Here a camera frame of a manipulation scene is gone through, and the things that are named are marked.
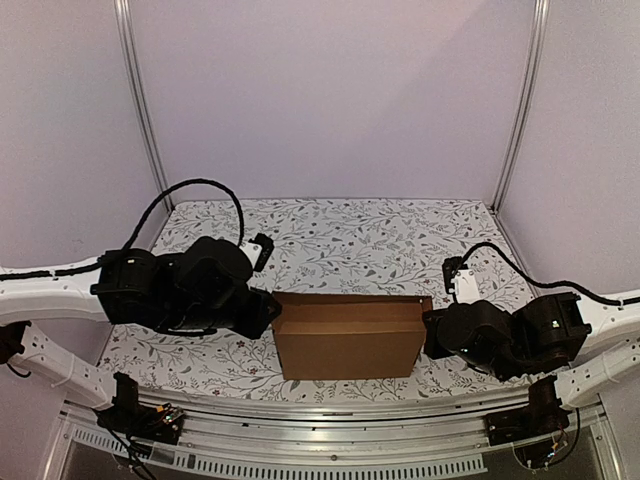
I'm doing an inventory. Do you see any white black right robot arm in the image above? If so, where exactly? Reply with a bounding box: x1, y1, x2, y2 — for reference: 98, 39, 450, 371
423, 292, 639, 410

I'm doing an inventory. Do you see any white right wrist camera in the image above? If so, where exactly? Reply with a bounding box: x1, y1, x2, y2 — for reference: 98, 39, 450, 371
442, 256, 481, 304

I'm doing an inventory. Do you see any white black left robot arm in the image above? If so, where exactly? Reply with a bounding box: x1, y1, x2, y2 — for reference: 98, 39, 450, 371
1, 234, 281, 434

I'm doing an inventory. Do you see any aluminium frame post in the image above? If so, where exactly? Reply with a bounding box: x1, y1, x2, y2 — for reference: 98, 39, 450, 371
113, 0, 169, 192
490, 0, 550, 216

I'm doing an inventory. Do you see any right rear aluminium frame post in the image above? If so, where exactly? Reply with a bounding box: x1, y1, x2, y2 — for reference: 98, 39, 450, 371
490, 0, 550, 216

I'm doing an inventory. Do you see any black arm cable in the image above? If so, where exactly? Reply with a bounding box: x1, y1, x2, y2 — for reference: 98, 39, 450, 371
459, 242, 640, 307
122, 178, 246, 251

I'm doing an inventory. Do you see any front aluminium rail frame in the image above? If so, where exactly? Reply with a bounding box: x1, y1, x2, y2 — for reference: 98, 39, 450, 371
42, 384, 626, 480

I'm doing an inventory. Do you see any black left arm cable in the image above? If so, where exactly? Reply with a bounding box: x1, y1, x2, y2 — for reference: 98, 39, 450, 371
122, 178, 246, 251

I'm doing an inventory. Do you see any left rear aluminium frame post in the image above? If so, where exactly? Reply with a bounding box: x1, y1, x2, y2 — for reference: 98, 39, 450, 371
113, 0, 169, 192

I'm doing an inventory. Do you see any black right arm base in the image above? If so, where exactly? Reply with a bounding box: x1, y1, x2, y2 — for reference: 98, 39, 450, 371
483, 375, 570, 470

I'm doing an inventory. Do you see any floral patterned table mat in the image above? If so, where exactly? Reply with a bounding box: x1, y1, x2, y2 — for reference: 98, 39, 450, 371
99, 199, 532, 404

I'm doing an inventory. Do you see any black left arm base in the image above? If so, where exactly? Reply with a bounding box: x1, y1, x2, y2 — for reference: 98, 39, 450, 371
95, 373, 186, 445

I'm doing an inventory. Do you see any brown cardboard box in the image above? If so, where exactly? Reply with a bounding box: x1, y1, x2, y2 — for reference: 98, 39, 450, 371
272, 292, 432, 381

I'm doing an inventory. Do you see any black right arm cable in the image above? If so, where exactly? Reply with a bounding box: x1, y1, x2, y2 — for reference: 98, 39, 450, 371
459, 242, 640, 307

